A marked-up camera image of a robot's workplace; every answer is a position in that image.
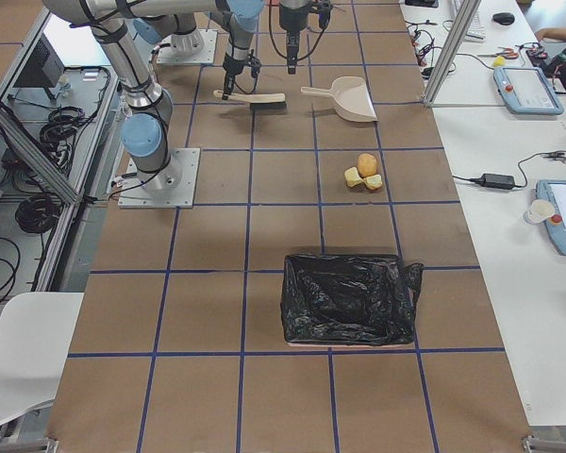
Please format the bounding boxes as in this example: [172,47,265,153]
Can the black bag lined bin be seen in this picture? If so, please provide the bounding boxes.
[280,254,424,347]

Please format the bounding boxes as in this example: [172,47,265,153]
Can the black power adapter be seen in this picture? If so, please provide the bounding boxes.
[478,173,516,191]

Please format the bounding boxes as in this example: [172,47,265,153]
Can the orange handled scissors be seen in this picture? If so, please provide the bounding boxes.
[477,47,519,59]

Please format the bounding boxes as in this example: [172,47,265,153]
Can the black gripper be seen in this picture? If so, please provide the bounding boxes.
[269,0,333,66]
[223,49,260,92]

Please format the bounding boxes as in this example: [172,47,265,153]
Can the aluminium frame post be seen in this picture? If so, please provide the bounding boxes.
[423,0,480,108]

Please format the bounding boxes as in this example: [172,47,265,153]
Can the paper cup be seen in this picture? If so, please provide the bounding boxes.
[523,199,556,225]

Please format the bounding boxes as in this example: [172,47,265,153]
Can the beige plastic dustpan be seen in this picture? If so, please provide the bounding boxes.
[300,76,377,123]

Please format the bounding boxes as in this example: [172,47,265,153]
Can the yellow sponge piece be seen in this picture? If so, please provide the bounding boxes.
[363,174,383,191]
[343,166,363,188]

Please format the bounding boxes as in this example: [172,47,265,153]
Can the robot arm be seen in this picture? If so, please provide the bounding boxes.
[133,1,333,74]
[43,1,264,191]

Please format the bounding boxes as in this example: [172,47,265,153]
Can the black computer mouse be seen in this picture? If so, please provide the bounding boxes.
[491,11,515,26]

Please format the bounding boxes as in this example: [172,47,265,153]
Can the orange potato trash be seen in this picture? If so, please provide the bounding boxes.
[357,153,378,178]

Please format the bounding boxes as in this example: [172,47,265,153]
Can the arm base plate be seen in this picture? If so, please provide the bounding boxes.
[117,148,201,209]
[156,28,217,65]

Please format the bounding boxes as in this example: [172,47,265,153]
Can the white chair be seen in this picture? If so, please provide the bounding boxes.
[0,292,84,426]

